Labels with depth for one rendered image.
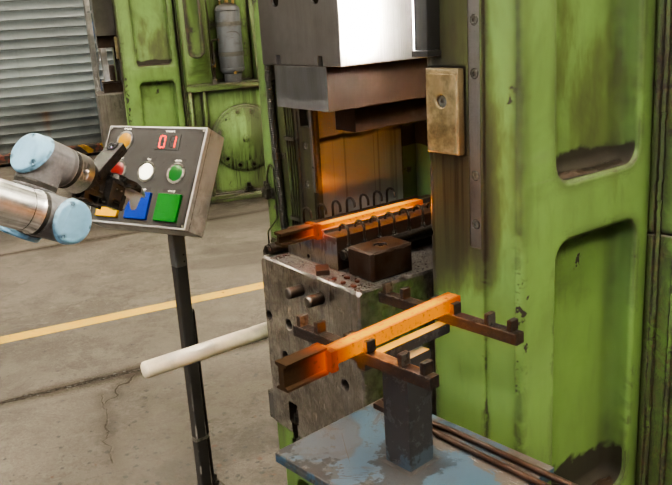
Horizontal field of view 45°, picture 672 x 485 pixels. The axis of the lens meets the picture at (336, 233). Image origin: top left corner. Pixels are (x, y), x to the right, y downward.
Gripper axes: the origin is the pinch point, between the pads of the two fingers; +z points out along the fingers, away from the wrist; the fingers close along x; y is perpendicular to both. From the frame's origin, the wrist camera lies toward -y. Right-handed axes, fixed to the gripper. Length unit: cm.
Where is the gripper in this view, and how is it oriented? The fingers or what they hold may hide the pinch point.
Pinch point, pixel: (141, 192)
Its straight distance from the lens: 204.7
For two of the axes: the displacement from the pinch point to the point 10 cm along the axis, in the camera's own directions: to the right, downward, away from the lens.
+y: -1.8, 9.7, -1.9
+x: 8.8, 0.8, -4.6
